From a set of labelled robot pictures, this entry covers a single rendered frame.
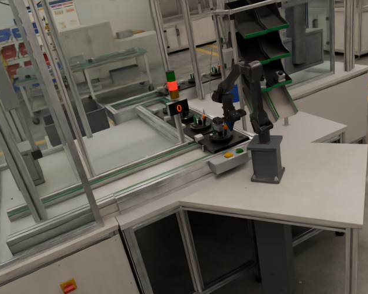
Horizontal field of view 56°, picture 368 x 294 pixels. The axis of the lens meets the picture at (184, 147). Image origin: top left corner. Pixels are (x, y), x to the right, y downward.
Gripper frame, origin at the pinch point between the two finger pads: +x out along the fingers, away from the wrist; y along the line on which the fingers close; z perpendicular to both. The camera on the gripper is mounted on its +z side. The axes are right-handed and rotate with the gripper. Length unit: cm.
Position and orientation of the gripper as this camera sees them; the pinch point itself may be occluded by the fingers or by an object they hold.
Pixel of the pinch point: (230, 125)
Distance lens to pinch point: 193.1
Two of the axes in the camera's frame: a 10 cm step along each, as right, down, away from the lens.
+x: 1.8, 8.9, 4.3
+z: 4.2, 3.2, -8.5
